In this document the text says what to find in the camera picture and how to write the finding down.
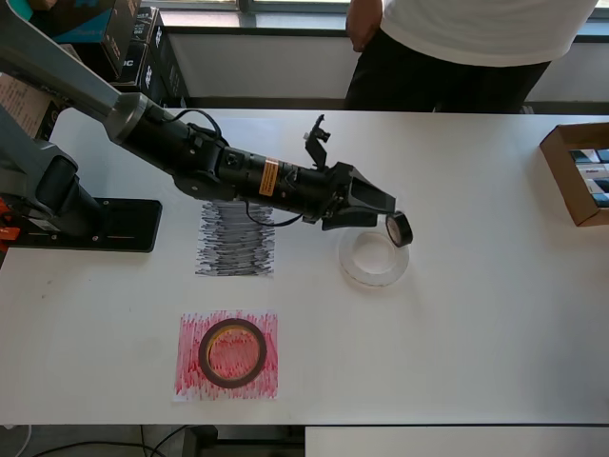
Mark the black box white lettering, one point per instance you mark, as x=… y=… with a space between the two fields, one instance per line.
x=133 y=43

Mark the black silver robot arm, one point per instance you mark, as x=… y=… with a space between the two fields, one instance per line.
x=157 y=143

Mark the large white tape roll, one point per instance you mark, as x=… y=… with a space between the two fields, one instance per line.
x=371 y=281

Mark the orange clamp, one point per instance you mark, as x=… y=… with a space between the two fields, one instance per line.
x=9 y=234

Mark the person right hand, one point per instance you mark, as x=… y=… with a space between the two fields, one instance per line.
x=364 y=24

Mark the black scribbled paper sheet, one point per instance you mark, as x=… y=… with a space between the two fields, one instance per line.
x=228 y=257

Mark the open cardboard tray box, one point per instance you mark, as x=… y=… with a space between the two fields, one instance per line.
x=561 y=181

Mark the red scribbled paper sheet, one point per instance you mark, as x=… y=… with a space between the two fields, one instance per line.
x=190 y=381

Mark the small white printed box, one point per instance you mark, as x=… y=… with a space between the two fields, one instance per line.
x=592 y=171

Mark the dark table leg frame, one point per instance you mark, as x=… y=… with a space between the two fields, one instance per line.
x=200 y=443

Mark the large GX760A cardboard box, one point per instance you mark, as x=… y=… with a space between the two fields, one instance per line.
x=14 y=102

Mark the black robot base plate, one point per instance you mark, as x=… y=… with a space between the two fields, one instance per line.
x=133 y=224

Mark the large black carton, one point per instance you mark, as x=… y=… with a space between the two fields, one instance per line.
x=164 y=71

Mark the teal and dark box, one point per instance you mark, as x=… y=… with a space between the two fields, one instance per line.
x=81 y=28

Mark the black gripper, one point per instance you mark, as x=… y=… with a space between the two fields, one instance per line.
x=339 y=190

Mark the blank white paper sheet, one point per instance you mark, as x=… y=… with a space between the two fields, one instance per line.
x=257 y=133

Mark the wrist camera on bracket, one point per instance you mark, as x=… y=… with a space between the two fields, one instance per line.
x=316 y=147

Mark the black electrical tape roll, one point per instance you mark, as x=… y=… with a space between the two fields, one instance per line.
x=402 y=231

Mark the red double-sided tape roll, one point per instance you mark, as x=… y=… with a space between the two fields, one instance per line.
x=202 y=354

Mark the person in black shorts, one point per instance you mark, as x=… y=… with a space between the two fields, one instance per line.
x=476 y=28

